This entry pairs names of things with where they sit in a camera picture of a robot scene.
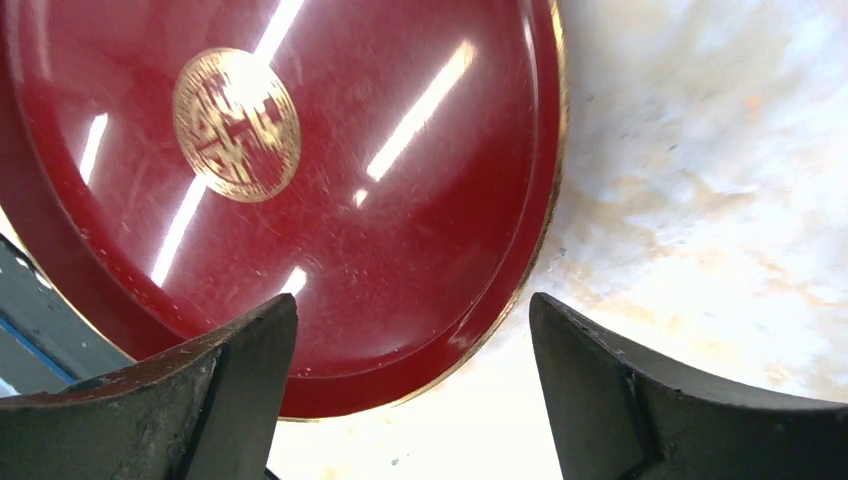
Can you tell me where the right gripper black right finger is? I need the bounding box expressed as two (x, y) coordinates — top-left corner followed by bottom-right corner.
(529, 293), (847, 480)

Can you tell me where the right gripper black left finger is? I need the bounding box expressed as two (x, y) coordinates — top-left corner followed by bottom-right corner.
(1, 294), (298, 479)

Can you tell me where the red round tray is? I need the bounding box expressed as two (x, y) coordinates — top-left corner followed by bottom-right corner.
(1, 1), (567, 419)

